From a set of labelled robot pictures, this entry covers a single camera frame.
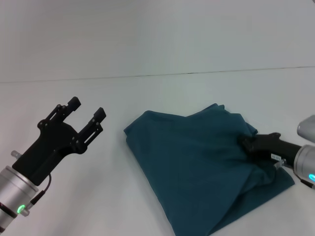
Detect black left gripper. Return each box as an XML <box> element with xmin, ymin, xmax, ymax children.
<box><xmin>11</xmin><ymin>96</ymin><xmax>107</xmax><ymax>187</ymax></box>

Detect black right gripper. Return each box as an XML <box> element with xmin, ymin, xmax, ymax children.
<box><xmin>236</xmin><ymin>132</ymin><xmax>303</xmax><ymax>167</ymax></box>

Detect teal FREE print t-shirt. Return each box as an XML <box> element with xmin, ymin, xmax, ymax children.
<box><xmin>123</xmin><ymin>103</ymin><xmax>295</xmax><ymax>236</ymax></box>

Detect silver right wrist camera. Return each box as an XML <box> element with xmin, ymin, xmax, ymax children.
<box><xmin>296</xmin><ymin>117</ymin><xmax>315</xmax><ymax>143</ymax></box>

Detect right arm connector cable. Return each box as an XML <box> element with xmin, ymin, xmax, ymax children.
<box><xmin>296</xmin><ymin>173</ymin><xmax>315</xmax><ymax>190</ymax></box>

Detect arm connector cable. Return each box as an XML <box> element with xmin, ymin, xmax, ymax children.
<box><xmin>21</xmin><ymin>173</ymin><xmax>52</xmax><ymax>218</ymax></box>
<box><xmin>296</xmin><ymin>173</ymin><xmax>315</xmax><ymax>190</ymax></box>

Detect left arm connector cable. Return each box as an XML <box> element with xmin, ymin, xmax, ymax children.
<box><xmin>21</xmin><ymin>173</ymin><xmax>52</xmax><ymax>218</ymax></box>

